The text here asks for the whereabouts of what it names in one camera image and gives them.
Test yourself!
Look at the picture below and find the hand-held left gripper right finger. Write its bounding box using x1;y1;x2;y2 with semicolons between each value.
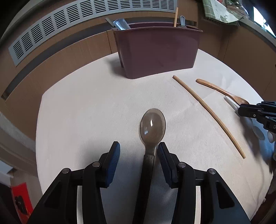
157;142;252;224

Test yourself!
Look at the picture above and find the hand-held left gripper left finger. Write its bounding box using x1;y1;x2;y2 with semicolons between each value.
27;141;121;224

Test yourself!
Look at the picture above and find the blue grey rice paddle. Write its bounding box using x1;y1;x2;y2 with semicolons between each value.
112;18;131;31

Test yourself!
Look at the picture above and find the maroon plastic utensil holder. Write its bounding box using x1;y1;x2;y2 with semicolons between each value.
113;22;203;79

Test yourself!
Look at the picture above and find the long grey vent grille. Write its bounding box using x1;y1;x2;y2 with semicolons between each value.
8;0;178;66

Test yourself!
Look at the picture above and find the long translucent grey spoon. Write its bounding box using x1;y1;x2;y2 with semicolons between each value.
132;108;166;224

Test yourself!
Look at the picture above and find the clear plastic spoon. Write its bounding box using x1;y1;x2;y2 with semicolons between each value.
224;96;276;143

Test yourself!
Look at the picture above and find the wooden spoon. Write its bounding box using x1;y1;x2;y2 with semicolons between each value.
196;79;250;106

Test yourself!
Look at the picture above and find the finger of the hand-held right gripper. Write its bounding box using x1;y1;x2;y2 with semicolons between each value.
257;100;276;108
238;103;276;131

